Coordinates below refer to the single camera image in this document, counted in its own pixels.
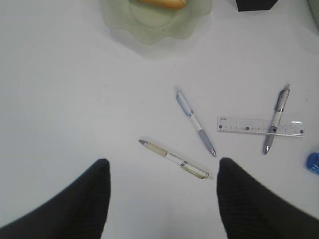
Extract blue grey pen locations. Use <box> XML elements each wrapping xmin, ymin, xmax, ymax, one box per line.
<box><xmin>176</xmin><ymin>88</ymin><xmax>217</xmax><ymax>157</ymax></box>

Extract black pen holder box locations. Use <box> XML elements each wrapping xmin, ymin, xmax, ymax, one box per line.
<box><xmin>236</xmin><ymin>0</ymin><xmax>278</xmax><ymax>12</ymax></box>

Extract cream white pen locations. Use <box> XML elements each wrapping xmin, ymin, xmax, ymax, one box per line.
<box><xmin>139</xmin><ymin>139</ymin><xmax>213</xmax><ymax>180</ymax></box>

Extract bread roll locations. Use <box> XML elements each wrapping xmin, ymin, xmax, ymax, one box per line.
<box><xmin>138</xmin><ymin>0</ymin><xmax>186</xmax><ymax>10</ymax></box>

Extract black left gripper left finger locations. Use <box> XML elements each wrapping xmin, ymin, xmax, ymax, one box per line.
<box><xmin>0</xmin><ymin>159</ymin><xmax>111</xmax><ymax>239</ymax></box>

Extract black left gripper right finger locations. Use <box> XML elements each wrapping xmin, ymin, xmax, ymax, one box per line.
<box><xmin>217</xmin><ymin>158</ymin><xmax>319</xmax><ymax>239</ymax></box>

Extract grey pen on ruler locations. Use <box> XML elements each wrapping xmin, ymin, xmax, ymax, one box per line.
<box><xmin>263</xmin><ymin>84</ymin><xmax>290</xmax><ymax>155</ymax></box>

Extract pale green wavy plate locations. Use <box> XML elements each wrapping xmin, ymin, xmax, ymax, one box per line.
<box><xmin>100</xmin><ymin>0</ymin><xmax>213</xmax><ymax>45</ymax></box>

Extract blue pencil sharpener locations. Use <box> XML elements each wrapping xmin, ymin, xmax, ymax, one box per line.
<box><xmin>305</xmin><ymin>152</ymin><xmax>319</xmax><ymax>175</ymax></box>

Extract clear plastic ruler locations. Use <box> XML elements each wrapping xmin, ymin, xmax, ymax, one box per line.
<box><xmin>217</xmin><ymin>117</ymin><xmax>305</xmax><ymax>137</ymax></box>

